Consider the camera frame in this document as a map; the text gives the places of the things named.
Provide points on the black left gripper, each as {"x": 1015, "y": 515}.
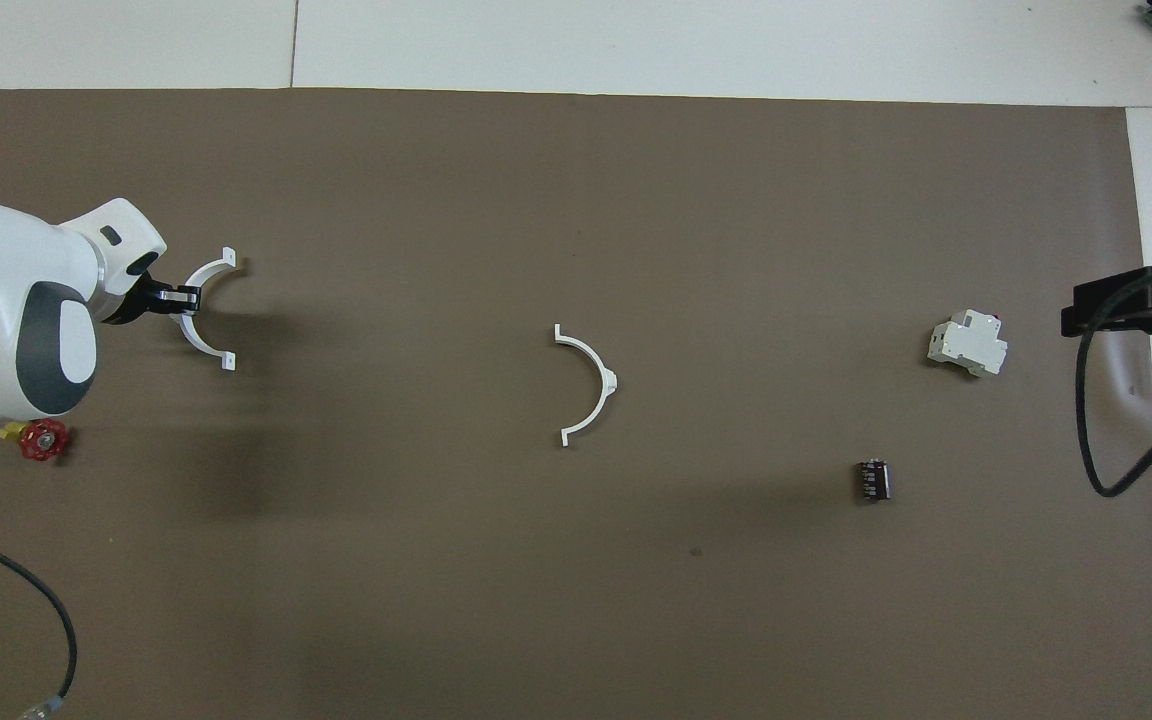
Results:
{"x": 128, "y": 300}

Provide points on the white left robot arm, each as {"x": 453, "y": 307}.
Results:
{"x": 16, "y": 320}

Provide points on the white circuit breaker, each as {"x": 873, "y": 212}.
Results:
{"x": 966, "y": 345}

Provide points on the black cylindrical capacitor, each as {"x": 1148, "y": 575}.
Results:
{"x": 874, "y": 480}

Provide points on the brown table mat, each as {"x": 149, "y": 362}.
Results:
{"x": 536, "y": 200}

